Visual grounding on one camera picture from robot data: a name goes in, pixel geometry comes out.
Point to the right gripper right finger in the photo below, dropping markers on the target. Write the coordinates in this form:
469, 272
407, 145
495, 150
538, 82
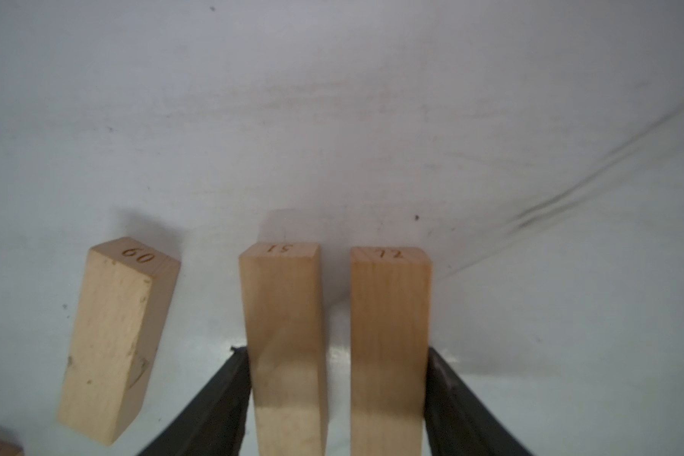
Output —
457, 422

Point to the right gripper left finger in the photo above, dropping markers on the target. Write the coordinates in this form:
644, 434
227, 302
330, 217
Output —
213, 423

